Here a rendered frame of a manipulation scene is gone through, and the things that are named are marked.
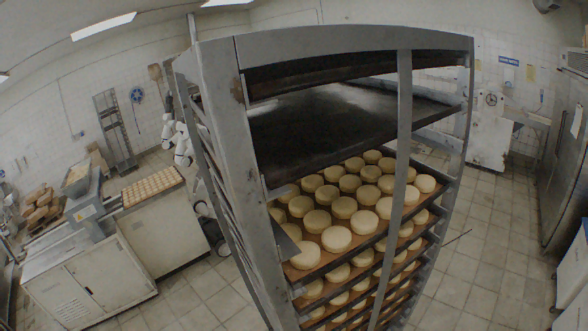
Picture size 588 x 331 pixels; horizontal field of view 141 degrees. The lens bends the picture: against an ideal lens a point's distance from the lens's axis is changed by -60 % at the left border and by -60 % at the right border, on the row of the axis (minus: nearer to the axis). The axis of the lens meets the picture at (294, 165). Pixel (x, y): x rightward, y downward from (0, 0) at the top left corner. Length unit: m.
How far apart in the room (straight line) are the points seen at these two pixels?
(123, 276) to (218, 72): 2.20
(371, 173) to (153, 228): 1.98
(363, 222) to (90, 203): 1.78
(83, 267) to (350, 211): 2.10
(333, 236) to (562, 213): 2.47
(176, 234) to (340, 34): 2.25
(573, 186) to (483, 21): 2.98
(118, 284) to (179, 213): 0.90
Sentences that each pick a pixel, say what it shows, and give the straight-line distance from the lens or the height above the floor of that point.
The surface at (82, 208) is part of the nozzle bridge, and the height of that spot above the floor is 1.14.
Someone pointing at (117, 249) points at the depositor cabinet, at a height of 0.70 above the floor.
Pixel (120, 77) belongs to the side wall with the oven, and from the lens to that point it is 6.12.
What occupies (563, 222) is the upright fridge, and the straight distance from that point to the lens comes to 2.75.
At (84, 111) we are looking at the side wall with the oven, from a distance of 6.10.
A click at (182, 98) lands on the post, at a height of 1.70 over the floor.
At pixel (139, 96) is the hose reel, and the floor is 1.38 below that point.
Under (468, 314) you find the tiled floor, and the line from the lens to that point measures 2.22.
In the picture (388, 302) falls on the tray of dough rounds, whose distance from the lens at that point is 0.79.
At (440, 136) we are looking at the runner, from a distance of 0.57.
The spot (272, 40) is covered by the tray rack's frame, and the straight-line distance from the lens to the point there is 0.21.
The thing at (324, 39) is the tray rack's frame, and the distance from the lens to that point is 0.24.
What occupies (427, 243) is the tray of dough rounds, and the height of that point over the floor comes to 1.31.
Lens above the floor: 1.81
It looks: 28 degrees down
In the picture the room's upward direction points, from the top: 8 degrees counter-clockwise
